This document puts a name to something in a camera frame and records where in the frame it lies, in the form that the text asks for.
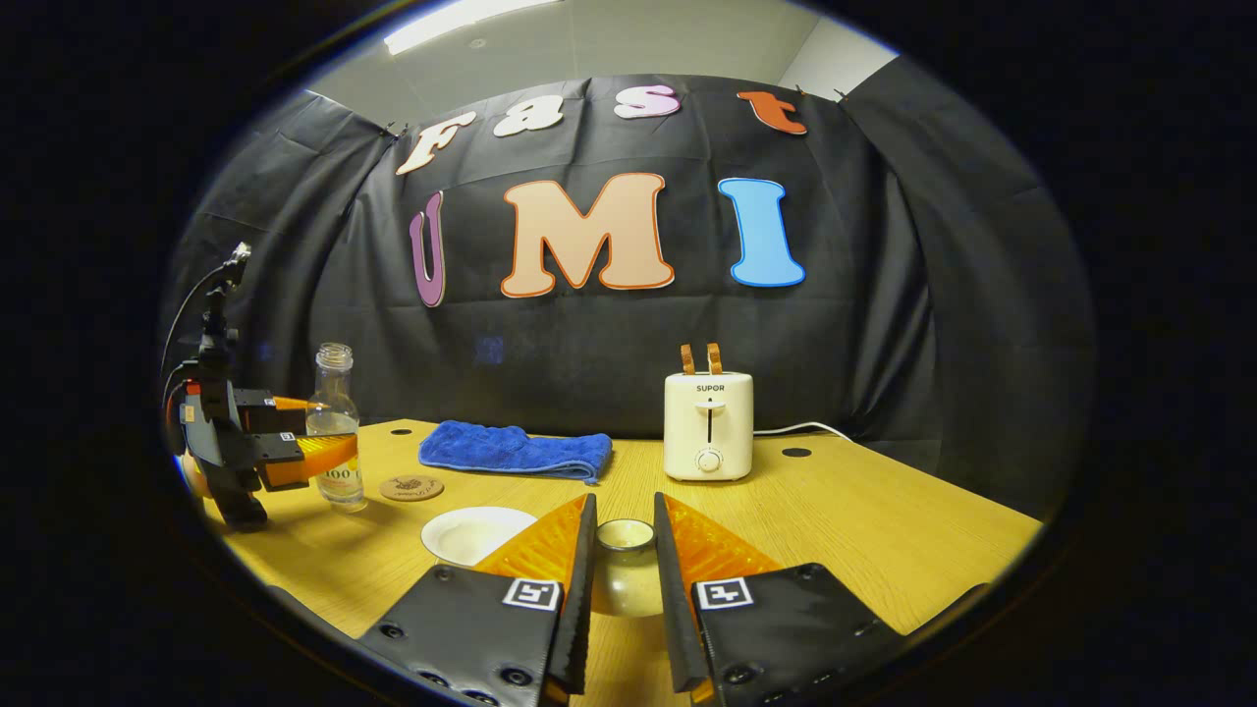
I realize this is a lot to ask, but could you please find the cream toaster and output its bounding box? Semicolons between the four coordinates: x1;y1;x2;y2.
663;371;755;482

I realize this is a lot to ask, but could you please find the round brown coaster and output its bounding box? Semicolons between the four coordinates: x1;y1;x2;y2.
379;475;446;503

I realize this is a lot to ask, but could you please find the black backdrop cloth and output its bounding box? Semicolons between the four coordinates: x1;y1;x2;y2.
162;54;1096;521

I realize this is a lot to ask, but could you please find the clear water bottle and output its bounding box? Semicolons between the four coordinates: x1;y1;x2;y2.
305;342;368;515

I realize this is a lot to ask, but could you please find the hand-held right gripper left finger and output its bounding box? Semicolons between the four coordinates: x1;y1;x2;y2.
355;493;598;707

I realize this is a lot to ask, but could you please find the blue towel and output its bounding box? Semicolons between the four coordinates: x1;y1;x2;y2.
418;420;614;485

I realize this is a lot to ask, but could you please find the cream teacup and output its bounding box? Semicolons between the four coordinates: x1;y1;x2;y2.
420;506;539;568

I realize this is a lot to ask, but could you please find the white power cable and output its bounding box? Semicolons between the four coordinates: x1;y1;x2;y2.
752;421;855;443

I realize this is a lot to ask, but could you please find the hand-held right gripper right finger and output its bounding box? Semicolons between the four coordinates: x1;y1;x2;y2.
653;493;909;707

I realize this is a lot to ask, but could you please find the cream teacup lid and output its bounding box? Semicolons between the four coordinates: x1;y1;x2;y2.
589;517;667;620

